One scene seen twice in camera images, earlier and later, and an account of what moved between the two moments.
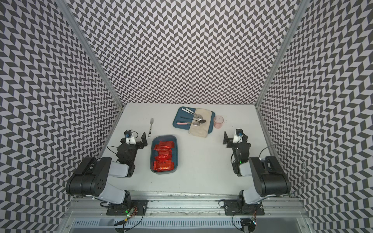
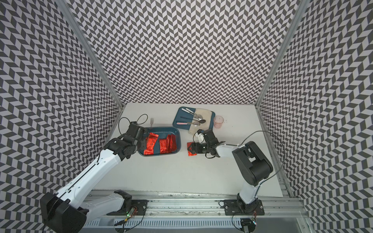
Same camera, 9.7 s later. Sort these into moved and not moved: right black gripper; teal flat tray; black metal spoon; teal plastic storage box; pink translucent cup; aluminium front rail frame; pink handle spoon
Moved: right black gripper; teal plastic storage box
Not moved: black metal spoon; pink translucent cup; teal flat tray; pink handle spoon; aluminium front rail frame
